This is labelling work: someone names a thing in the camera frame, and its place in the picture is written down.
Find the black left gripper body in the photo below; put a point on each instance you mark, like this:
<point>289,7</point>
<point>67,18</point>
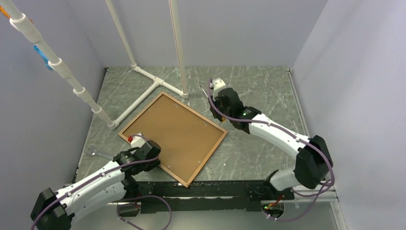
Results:
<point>149,165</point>

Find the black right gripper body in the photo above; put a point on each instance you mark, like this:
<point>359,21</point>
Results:
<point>217,102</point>

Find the yellow black screwdriver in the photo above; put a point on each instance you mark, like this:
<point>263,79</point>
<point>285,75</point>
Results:
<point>204,92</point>

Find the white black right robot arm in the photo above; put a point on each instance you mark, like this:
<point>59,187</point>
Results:
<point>313,163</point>

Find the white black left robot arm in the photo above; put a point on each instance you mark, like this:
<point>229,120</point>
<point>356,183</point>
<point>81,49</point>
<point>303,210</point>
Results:
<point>58,210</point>

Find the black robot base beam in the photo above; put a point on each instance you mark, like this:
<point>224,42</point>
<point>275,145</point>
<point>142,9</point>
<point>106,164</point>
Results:
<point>248,195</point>

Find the white PVC pipe stand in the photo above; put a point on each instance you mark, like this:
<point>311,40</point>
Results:
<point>31,100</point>

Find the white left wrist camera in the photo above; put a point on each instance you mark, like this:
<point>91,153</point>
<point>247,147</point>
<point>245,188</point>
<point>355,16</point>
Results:
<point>137,140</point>

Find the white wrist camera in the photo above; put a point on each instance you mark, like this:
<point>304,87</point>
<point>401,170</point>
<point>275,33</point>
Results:
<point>216,85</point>
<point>137,140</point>

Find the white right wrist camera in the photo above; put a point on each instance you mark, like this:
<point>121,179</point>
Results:
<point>216,85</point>

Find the aluminium table edge rail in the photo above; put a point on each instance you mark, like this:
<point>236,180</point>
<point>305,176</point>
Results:
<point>288,71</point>

